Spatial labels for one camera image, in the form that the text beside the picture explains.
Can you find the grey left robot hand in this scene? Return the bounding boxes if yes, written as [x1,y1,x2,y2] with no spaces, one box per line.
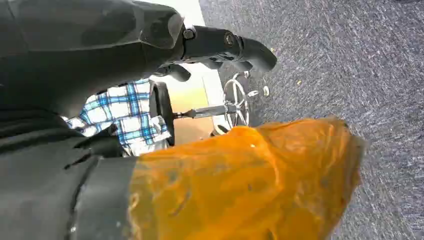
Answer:
[0,0,366,240]

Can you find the person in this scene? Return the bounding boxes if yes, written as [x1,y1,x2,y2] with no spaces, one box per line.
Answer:
[61,78,172,157]

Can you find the black stool with chrome base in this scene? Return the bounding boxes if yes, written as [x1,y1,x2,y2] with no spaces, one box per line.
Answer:
[149,71,271,147]

